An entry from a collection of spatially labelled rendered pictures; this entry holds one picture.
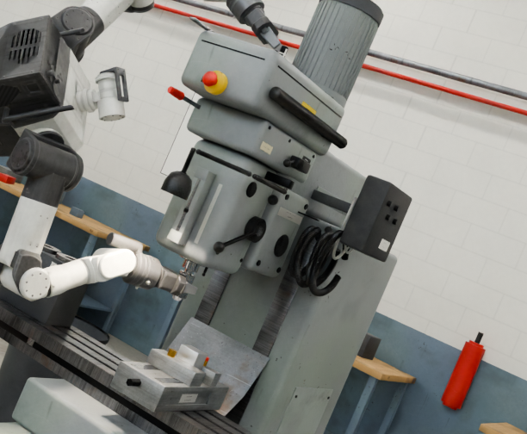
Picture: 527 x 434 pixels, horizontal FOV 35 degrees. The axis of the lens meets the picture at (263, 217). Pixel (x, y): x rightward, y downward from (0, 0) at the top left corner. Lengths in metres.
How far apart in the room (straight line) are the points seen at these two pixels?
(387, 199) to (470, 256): 4.08
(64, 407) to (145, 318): 5.37
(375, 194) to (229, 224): 0.42
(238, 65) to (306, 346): 0.93
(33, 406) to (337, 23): 1.36
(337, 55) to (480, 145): 4.17
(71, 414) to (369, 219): 0.95
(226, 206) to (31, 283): 0.54
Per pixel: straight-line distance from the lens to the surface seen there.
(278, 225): 2.39
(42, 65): 2.02
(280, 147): 2.25
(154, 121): 7.97
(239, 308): 2.65
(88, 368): 2.34
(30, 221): 2.01
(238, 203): 2.21
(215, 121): 2.24
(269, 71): 2.10
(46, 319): 2.56
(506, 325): 6.28
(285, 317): 2.57
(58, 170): 2.01
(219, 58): 2.18
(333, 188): 2.62
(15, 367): 4.25
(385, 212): 2.36
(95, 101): 2.16
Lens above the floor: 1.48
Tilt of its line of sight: level
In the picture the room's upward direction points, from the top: 23 degrees clockwise
